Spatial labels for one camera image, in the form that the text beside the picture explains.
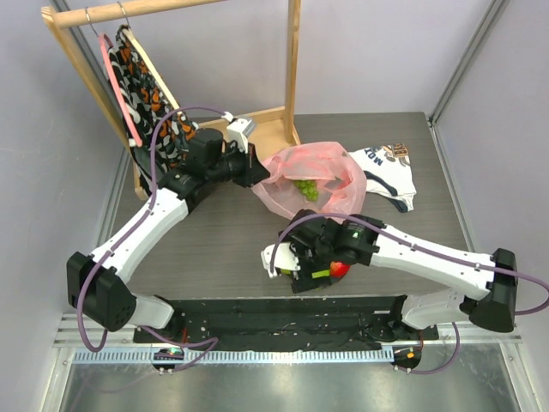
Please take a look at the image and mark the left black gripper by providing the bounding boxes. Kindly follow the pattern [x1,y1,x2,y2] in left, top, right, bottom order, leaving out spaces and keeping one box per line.
[207,140,270,188]

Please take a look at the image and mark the fake red strawberry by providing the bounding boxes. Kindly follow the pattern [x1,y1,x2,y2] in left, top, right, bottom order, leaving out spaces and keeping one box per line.
[329,262,351,279]

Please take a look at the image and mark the fake green grapes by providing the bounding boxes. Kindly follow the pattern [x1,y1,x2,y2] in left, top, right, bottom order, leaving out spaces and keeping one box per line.
[293,180,319,202]

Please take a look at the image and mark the pink plastic bag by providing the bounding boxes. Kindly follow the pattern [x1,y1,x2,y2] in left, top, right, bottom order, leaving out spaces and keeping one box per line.
[252,142,367,220]

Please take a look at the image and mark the blue ceramic plate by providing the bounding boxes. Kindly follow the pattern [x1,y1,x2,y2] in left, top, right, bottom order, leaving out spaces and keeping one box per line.
[314,270,348,288]

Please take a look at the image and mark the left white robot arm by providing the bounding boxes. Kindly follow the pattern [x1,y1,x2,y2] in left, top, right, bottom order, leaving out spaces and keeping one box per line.
[67,121,269,342]

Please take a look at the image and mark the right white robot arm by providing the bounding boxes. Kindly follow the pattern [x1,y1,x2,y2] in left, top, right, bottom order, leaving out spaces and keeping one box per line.
[281,210,517,339]

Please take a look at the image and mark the wooden clothes rack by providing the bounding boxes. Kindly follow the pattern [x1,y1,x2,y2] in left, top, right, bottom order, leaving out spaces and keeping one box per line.
[40,0,306,203]

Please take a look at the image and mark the patterned black orange garment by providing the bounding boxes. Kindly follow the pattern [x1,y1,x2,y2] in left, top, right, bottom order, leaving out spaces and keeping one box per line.
[109,25,198,197]

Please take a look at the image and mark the white navy shirt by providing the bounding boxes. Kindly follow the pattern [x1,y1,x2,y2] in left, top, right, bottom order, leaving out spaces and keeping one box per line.
[349,143,417,213]

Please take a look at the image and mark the wooden clothes hanger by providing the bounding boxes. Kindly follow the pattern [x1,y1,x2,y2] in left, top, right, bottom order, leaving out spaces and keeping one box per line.
[123,27,179,108]

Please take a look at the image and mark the pink clothes hanger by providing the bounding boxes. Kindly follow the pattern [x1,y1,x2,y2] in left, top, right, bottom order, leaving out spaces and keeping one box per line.
[98,33,142,148]

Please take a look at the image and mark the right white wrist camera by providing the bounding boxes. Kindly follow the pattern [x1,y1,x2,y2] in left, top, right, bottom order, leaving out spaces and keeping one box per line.
[260,242,301,279]

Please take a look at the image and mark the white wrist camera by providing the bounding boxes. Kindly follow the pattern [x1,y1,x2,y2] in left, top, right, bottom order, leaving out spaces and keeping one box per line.
[221,112,256,154]
[260,242,301,279]

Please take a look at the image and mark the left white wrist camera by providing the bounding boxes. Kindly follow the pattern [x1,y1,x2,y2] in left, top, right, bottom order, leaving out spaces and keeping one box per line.
[221,112,256,154]

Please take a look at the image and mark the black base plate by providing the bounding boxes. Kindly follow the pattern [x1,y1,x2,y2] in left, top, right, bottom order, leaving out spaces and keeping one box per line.
[128,294,438,349]

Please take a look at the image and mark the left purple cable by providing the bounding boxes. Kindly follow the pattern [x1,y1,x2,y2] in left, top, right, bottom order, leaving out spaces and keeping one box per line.
[75,106,235,373]

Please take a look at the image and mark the purple cable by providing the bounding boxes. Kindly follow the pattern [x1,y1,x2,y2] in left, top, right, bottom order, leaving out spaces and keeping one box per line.
[75,106,235,373]
[272,209,549,375]

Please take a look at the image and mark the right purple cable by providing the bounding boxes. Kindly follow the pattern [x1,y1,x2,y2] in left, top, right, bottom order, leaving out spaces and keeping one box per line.
[272,209,549,375]

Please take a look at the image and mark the slotted cable duct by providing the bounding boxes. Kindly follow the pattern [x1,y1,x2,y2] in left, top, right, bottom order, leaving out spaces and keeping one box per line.
[72,347,394,367]

